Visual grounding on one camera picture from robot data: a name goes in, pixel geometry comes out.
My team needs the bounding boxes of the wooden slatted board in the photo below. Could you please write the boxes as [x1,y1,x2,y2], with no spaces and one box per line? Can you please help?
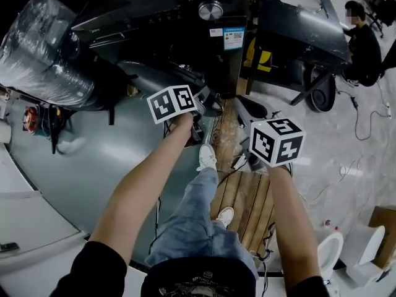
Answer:
[210,170,277,260]

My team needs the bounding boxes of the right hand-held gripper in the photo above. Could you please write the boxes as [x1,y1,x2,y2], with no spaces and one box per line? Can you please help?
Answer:
[233,95,307,173]

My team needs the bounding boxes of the blue jeans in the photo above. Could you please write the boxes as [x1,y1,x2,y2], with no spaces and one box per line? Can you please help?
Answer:
[144,165,259,278]

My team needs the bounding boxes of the plastic-wrapped appliance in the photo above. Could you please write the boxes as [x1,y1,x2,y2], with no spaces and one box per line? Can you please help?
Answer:
[0,0,95,108]

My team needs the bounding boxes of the black cable with power strip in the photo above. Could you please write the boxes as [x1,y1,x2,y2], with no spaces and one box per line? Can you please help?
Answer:
[351,82,394,142]

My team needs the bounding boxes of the person's left forearm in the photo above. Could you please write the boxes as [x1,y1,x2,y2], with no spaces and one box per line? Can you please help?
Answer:
[88,113,194,269]

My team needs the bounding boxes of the black vacuum hose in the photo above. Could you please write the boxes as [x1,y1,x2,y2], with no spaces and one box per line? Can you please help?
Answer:
[46,103,75,155]

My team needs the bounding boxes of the yellow and black object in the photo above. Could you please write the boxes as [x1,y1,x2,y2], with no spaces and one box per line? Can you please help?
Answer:
[244,37,273,72]

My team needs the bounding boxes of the white toilet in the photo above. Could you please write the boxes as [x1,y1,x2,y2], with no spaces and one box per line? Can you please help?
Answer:
[317,224,388,288]

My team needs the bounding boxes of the open cardboard box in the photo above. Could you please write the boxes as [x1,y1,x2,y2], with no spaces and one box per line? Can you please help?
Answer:
[368,205,396,272]

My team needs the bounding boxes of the red and green bucket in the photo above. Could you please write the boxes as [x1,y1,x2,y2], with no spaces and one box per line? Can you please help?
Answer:
[23,105,51,136]

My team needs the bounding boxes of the round black device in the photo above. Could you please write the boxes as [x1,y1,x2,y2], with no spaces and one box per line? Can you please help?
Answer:
[309,69,337,113]

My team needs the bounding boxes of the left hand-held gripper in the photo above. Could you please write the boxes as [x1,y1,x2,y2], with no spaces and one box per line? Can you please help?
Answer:
[146,84,224,142]

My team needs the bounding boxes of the black printed t-shirt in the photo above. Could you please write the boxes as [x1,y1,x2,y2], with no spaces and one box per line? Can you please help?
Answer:
[55,241,332,297]

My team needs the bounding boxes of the dark grey washing machine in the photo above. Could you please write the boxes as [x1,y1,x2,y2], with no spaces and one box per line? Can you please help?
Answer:
[71,0,250,99]

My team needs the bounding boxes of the person's right forearm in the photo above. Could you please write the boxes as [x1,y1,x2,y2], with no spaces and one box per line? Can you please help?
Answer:
[267,165,323,286]

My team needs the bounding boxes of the white sneaker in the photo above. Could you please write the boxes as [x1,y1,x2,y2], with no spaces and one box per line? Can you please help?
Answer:
[215,206,235,229]
[196,144,218,171]

